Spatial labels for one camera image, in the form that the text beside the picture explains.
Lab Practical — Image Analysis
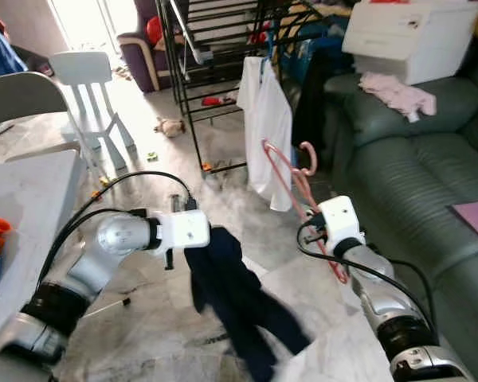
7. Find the navy blue garment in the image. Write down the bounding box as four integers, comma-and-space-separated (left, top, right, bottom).
183, 227, 313, 382

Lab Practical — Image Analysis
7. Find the pink clothes hanger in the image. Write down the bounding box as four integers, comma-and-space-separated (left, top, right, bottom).
261, 139, 351, 286

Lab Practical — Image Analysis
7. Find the white garment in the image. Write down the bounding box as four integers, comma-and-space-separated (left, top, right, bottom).
237, 56, 295, 212

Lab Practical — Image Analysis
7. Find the green leather sofa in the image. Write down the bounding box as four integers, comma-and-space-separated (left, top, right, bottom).
327, 36, 478, 382

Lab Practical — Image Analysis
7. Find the black garment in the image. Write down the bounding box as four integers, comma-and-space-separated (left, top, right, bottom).
291, 48, 337, 173

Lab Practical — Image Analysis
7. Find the beige stuffed toy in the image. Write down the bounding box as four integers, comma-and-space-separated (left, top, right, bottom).
155, 117, 186, 139

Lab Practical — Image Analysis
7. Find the white folding table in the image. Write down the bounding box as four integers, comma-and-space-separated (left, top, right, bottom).
0, 149, 88, 375

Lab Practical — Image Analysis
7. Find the pink garment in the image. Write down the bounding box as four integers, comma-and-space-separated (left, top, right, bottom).
358, 72, 438, 123

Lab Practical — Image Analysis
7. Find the purple cloth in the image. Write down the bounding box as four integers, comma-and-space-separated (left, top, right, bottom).
450, 199, 478, 249

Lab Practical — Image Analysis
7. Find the black metal drying rack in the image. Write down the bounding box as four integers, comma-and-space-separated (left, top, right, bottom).
155, 0, 345, 177

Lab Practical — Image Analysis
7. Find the blue suitcase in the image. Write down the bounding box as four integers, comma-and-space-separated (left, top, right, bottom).
275, 14, 347, 84

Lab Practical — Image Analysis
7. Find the purple armchair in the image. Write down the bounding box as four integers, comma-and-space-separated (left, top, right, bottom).
116, 0, 186, 93

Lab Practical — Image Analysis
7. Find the light blue kids chair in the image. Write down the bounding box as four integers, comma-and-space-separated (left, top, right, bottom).
49, 50, 137, 173

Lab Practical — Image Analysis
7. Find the white drawer unit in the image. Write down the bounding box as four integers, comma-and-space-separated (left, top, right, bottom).
342, 0, 478, 87

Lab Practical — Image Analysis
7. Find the grey folding chair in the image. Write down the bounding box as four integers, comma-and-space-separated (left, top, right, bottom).
0, 72, 106, 192

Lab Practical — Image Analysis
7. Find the dark blue towel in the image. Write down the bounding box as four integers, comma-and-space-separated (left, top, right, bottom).
0, 6, 29, 77

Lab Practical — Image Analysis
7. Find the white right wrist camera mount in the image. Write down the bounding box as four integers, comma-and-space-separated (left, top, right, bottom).
317, 195, 367, 255

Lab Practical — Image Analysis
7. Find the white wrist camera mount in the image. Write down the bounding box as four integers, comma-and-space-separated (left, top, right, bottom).
317, 195, 367, 255
154, 209, 211, 255

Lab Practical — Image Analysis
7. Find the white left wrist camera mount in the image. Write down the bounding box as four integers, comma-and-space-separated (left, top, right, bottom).
154, 209, 211, 255

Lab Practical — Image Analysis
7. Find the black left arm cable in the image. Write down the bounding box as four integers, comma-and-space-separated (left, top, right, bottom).
33, 170, 196, 291

